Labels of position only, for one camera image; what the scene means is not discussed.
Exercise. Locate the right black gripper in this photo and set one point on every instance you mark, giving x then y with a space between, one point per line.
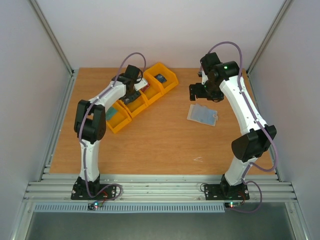
196 91

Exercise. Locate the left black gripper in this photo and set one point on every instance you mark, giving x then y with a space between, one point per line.
134 97

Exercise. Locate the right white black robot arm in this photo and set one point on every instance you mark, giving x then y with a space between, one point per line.
224 81

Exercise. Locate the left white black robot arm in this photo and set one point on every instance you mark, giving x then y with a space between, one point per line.
90 124

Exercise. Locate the black card in bin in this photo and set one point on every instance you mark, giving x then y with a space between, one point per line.
127 101

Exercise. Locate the red card in bin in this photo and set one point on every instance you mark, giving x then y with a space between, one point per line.
145 88

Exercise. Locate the green card in bin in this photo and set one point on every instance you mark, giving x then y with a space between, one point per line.
110 113

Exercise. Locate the blue card in bin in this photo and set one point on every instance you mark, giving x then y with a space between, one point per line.
160 78

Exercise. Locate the right small circuit board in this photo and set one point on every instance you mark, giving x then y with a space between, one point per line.
232 204

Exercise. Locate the small circuit board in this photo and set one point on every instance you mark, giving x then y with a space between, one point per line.
95 205
232 204

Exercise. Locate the left small circuit board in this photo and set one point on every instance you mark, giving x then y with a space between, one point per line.
95 205

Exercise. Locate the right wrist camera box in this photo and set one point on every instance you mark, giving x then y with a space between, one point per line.
203 77

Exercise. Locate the left aluminium corner post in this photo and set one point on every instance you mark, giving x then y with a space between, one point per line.
44 22

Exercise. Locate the aluminium corner post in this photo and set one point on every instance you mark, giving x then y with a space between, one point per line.
44 22
285 6

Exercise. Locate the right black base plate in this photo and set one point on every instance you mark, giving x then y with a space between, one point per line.
214 192

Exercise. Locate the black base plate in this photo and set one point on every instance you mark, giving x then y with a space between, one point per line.
101 192
214 192

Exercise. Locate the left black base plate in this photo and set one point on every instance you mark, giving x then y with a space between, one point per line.
101 192

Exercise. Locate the right aluminium corner post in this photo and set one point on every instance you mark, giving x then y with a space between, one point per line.
285 6

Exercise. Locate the aluminium front rail frame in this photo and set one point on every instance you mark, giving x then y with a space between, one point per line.
143 188

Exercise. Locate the grey slotted cable duct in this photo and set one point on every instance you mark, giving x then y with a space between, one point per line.
132 208

